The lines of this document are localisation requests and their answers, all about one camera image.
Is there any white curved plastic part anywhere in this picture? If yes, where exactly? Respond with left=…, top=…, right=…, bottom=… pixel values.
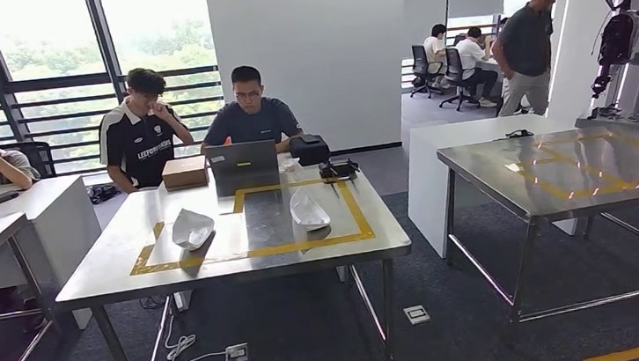
left=169, top=205, right=218, bottom=254
left=287, top=184, right=333, bottom=233

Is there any steel workbench yellow tape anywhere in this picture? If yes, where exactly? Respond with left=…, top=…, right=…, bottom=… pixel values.
left=43, top=153, right=424, bottom=361
left=434, top=122, right=639, bottom=335

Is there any clear plastic bag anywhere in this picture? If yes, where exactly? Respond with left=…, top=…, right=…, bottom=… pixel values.
left=279, top=156, right=305, bottom=178

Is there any black hard case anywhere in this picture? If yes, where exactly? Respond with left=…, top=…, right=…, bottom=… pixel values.
left=288, top=131, right=333, bottom=168

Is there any grey laptop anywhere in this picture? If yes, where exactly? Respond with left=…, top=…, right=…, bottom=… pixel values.
left=203, top=139, right=283, bottom=200

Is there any white table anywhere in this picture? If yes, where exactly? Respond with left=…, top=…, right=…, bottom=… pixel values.
left=399, top=109, right=587, bottom=262

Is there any cardboard box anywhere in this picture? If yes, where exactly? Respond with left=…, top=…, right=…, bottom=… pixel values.
left=159, top=154, right=211, bottom=194

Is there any black office chair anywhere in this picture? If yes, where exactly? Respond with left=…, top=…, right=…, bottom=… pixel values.
left=433, top=44, right=481, bottom=114
left=0, top=138, right=58, bottom=183
left=405, top=42, right=448, bottom=101

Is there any floor socket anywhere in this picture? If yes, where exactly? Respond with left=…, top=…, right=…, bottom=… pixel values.
left=402, top=305, right=432, bottom=327
left=223, top=343, right=251, bottom=361

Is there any black headset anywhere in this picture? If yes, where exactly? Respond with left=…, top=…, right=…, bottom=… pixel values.
left=493, top=127, right=537, bottom=144

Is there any white desk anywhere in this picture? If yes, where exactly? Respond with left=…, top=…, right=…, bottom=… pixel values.
left=0, top=172, right=113, bottom=339

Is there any black window railing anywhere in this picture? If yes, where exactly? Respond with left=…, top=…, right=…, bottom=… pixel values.
left=0, top=62, right=231, bottom=182

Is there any black cable bundle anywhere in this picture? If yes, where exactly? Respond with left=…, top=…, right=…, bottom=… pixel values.
left=84, top=182, right=122, bottom=206

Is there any white cable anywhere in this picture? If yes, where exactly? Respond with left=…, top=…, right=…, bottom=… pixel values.
left=159, top=305, right=230, bottom=361

